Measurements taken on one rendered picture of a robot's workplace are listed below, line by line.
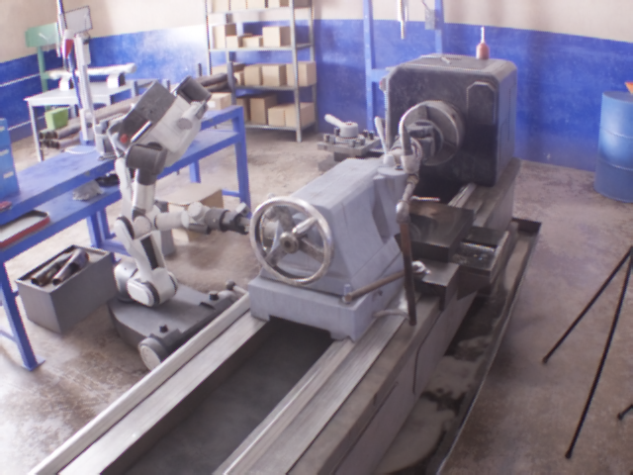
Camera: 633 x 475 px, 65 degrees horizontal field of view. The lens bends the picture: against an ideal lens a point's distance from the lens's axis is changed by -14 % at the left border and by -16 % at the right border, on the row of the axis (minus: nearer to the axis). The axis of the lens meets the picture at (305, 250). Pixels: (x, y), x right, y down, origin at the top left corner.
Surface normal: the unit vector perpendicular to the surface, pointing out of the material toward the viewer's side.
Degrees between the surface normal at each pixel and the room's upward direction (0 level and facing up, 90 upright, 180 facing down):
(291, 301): 90
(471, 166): 90
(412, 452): 0
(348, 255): 70
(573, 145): 90
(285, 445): 0
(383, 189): 79
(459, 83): 90
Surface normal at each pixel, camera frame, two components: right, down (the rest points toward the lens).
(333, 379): -0.05, -0.90
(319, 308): -0.49, 0.41
